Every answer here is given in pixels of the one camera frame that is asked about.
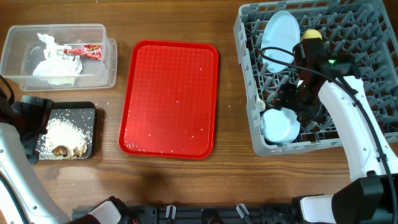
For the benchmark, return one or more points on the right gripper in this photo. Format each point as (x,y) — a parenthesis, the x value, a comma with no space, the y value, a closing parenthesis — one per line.
(285,101)

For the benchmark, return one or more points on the yellow plastic cup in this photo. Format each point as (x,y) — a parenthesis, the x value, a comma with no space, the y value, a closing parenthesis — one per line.
(311,34)

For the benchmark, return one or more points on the light blue round plate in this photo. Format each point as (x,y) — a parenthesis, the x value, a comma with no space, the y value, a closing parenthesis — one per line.
(282,31)

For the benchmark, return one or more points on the white plastic spoon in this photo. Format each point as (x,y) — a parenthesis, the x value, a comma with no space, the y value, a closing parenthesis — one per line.
(260,104)

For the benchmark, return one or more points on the green bowl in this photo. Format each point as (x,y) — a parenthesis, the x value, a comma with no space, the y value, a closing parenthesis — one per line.
(280,126)

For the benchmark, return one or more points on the red snack wrapper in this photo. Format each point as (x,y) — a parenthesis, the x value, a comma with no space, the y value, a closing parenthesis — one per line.
(87,51)

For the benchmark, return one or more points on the white napkin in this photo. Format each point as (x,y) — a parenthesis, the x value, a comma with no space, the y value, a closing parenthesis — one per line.
(59,67)

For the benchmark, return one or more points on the food scraps and rice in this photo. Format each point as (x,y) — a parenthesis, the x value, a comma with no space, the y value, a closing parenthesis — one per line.
(64,140)

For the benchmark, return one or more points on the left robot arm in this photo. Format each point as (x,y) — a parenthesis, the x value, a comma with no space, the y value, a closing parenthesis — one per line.
(23,197)

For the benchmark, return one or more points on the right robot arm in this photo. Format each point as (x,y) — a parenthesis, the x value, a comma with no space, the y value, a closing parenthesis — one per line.
(335,83)

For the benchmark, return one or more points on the grey dishwasher rack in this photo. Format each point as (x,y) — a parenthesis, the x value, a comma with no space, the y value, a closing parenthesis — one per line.
(360,29)

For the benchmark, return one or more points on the clear plastic waste bin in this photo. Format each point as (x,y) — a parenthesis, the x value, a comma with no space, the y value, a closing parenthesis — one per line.
(23,51)

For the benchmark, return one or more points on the red serving tray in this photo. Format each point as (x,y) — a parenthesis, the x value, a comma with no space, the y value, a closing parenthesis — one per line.
(170,102)

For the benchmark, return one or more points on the black rectangular tray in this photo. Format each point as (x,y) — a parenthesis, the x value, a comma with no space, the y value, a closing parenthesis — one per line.
(79,113)

